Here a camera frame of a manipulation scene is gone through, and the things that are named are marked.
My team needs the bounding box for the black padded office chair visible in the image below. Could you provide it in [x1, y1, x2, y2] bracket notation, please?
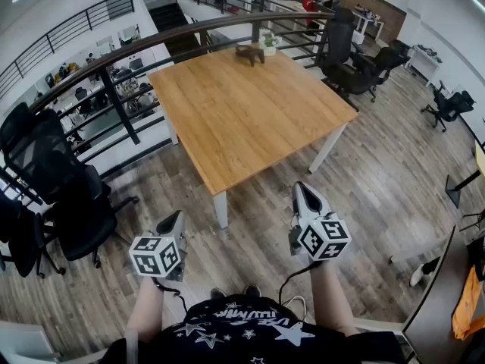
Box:
[352, 39, 413, 104]

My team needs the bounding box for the dark grey desk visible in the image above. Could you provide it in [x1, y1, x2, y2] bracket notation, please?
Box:
[401, 225, 485, 364]

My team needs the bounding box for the black table pedestal base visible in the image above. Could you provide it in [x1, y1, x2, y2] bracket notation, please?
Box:
[445, 168, 483, 209]

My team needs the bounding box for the white desk by brick wall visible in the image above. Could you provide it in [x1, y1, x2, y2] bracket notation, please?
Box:
[351, 8, 386, 46]

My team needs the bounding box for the black star-print shirt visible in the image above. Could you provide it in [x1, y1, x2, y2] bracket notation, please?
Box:
[100, 296, 408, 364]

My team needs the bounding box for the dark staircase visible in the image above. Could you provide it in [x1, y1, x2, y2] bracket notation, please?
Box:
[148, 2, 202, 58]

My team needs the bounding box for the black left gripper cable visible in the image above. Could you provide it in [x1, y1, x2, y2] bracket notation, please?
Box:
[151, 277, 189, 314]

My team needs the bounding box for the white table leg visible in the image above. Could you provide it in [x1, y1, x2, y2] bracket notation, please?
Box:
[163, 115, 180, 146]
[308, 123, 348, 174]

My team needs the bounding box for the grey shoulder strap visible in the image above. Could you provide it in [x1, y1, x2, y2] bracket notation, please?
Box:
[126, 328, 138, 364]

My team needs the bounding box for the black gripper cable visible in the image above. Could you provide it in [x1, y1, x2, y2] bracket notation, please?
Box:
[279, 259, 323, 306]
[151, 277, 189, 314]

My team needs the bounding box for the orange cloth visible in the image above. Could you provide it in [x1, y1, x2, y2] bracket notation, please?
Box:
[452, 265, 485, 341]

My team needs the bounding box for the white desk with dark items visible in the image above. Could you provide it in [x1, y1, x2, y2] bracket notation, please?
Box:
[405, 45, 443, 87]

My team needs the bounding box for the black low office chair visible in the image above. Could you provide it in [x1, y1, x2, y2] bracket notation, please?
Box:
[0, 193, 67, 280]

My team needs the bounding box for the black mesh office chair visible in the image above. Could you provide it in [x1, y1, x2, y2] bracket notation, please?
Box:
[0, 102, 141, 269]

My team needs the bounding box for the potted plant in white pot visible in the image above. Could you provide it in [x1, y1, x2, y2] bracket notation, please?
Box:
[258, 28, 282, 57]

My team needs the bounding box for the black swivel office chair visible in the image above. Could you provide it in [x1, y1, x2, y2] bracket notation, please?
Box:
[420, 80, 477, 133]

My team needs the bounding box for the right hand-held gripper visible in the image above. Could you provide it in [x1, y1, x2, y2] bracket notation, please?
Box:
[289, 181, 352, 262]

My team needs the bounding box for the person's left forearm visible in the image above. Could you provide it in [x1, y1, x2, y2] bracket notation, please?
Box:
[124, 275, 166, 344]

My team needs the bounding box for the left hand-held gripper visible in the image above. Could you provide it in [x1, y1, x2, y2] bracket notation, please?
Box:
[129, 209, 188, 283]

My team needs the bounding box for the white cable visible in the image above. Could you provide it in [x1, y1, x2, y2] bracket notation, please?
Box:
[283, 295, 308, 321]

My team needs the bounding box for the white cabinet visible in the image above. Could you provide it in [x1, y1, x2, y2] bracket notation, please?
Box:
[0, 318, 61, 364]

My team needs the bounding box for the dark curved handrail railing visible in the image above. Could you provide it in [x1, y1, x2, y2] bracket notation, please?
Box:
[0, 10, 336, 204]

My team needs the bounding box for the person's right forearm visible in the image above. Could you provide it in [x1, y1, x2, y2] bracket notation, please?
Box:
[308, 262, 359, 337]

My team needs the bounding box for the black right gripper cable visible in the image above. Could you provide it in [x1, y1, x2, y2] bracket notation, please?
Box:
[279, 259, 323, 306]

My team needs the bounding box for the tall black office chair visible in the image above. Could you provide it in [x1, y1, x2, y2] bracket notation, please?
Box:
[319, 8, 380, 112]

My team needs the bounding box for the black straight balcony railing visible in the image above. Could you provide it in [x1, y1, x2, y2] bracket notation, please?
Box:
[0, 0, 136, 100]

